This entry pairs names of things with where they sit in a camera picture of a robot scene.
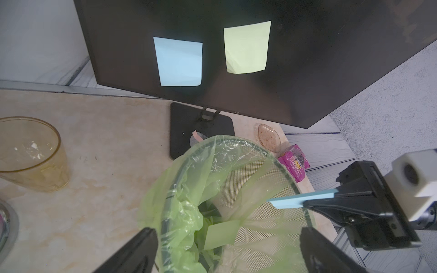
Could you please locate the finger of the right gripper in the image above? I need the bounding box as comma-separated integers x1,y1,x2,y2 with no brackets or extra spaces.
303,199,394,227

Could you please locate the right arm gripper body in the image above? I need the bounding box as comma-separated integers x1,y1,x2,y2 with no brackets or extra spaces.
336,161,421,251

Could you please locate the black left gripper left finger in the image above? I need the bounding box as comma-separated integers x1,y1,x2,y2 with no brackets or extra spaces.
94,227,158,273

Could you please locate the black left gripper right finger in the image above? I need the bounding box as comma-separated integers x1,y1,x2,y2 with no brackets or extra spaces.
300,227,366,273

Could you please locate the blue sticky note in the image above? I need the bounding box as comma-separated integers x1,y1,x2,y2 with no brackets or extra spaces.
153,37,203,86
268,189,339,209

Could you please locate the pink sticky note strip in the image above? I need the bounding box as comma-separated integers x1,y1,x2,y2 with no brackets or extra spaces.
190,130,206,146

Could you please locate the green sticky note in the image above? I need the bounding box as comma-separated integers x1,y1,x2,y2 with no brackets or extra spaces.
224,21,271,75

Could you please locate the green note inside bin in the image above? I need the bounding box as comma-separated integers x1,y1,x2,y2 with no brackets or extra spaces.
204,220,241,250

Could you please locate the black computer monitor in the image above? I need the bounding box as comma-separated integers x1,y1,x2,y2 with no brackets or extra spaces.
75,1,437,159

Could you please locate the purple snack packet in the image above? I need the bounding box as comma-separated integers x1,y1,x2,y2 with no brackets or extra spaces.
278,144,311,183

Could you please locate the mesh bin green bag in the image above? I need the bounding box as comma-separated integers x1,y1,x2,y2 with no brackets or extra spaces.
138,136,315,273

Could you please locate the brown glass dish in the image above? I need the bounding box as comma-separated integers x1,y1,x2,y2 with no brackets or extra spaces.
254,123,282,154

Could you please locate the pink chrome desk lamp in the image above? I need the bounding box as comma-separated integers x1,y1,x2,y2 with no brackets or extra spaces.
0,200,19,263

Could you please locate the amber plastic tumbler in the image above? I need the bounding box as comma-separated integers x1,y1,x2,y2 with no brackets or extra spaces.
1,117,70,192

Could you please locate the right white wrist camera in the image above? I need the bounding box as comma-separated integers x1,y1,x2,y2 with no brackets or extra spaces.
384,149,437,230

